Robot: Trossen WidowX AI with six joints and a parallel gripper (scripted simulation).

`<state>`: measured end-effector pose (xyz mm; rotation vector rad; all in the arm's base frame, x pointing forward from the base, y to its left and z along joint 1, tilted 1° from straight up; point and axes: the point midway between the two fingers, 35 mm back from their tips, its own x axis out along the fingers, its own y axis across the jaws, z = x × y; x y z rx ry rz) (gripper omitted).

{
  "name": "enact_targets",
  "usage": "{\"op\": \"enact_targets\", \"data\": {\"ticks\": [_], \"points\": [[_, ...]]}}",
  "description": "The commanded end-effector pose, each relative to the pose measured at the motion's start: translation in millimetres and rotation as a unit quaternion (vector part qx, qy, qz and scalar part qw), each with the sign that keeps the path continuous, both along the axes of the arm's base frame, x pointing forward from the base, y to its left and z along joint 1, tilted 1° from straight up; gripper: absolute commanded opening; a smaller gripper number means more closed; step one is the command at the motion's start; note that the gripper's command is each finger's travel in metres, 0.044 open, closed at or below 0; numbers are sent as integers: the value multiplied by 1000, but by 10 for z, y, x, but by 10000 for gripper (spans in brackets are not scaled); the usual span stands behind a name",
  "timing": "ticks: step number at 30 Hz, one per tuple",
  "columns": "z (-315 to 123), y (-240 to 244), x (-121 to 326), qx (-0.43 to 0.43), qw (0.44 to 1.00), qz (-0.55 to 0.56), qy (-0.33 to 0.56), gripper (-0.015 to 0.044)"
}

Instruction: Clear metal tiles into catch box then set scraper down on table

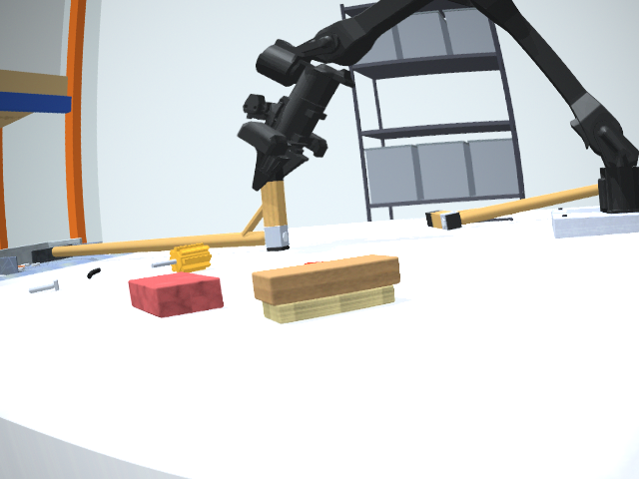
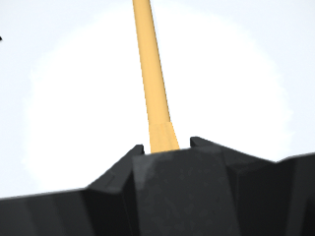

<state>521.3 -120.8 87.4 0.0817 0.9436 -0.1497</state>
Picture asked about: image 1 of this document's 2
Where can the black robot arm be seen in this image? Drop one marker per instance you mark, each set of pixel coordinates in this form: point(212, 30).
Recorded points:
point(345, 42)

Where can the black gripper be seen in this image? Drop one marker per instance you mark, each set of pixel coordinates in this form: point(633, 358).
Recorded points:
point(281, 146)

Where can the red block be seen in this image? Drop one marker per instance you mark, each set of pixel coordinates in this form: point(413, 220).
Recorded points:
point(174, 294)

